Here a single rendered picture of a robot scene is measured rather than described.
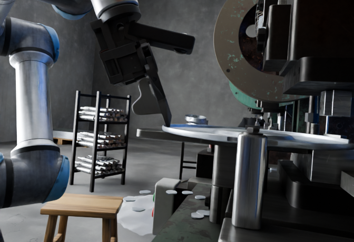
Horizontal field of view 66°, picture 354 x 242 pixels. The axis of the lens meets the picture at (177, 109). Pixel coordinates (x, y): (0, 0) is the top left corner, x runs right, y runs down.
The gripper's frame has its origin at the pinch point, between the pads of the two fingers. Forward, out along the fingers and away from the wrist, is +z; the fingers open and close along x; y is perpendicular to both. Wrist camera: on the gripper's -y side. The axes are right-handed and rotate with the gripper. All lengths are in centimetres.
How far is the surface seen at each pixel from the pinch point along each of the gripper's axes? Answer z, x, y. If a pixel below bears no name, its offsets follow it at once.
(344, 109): 6.7, 10.6, -23.5
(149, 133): 0.8, 6.3, 3.8
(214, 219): 15.9, 7.7, -1.0
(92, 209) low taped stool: 31, -82, 46
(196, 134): 2.4, 14.4, -2.0
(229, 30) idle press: -36, -126, -58
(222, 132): 4.3, 7.1, -6.6
